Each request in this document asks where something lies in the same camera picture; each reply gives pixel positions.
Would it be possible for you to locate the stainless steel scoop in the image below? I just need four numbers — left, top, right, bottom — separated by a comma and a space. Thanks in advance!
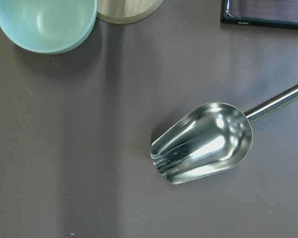
150, 84, 298, 184

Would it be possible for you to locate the mint green bowl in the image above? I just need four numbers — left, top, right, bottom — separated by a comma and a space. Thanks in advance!
0, 0, 97, 54

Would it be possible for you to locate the black framed tray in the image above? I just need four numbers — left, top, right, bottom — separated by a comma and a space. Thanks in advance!
221, 0, 298, 29

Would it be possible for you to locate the round wooden stand base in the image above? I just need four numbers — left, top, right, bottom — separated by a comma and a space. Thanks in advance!
97, 0, 163, 24

